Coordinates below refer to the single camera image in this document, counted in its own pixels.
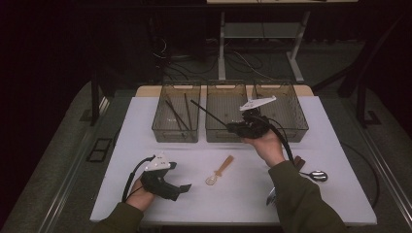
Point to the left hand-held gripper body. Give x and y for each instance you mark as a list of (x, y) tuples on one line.
[(158, 186)]

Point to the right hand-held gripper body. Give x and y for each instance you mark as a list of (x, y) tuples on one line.
[(256, 127)]

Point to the clear plastic bin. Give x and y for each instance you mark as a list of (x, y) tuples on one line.
[(176, 123), (223, 106), (291, 113)]

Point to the brown chopstick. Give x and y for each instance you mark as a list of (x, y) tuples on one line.
[(171, 106), (188, 111)]

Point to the metal spoon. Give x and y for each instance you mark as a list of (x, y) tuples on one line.
[(319, 176)]

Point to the person's left hand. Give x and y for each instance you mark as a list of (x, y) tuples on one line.
[(141, 199)]

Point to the person's right hand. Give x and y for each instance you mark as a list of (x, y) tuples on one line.
[(267, 147)]

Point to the white table sheet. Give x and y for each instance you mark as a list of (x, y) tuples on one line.
[(226, 204)]

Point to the black metal stand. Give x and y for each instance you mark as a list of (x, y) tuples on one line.
[(95, 97), (361, 97)]

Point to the white metal desk frame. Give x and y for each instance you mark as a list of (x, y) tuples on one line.
[(222, 48)]

